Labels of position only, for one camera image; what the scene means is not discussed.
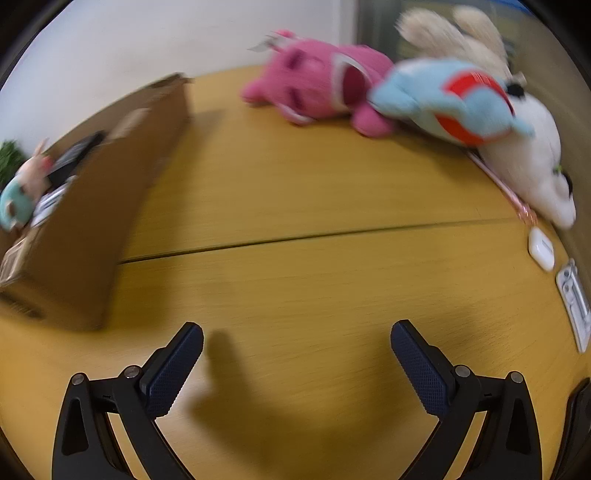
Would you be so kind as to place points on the black rectangular box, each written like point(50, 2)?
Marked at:
point(74, 154)

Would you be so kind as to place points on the brown cardboard box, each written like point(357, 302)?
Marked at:
point(92, 230)

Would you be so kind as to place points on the blue plush toy red patches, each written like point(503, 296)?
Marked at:
point(415, 101)

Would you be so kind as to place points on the white plush toy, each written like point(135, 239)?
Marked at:
point(526, 157)

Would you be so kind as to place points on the white printed packet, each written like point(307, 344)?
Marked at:
point(53, 205)

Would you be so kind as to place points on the teal pink green plush toy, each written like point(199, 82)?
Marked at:
point(23, 194)

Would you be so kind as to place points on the wooden desktop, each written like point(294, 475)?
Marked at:
point(300, 277)

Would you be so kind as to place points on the white flat gadget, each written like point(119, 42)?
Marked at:
point(575, 304)

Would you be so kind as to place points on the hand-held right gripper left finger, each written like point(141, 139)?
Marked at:
point(173, 369)

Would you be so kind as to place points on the white earbuds case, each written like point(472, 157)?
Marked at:
point(541, 249)

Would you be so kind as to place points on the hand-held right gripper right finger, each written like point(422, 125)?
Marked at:
point(420, 369)

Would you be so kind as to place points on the beige fluffy plush toy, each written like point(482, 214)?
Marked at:
point(443, 37)

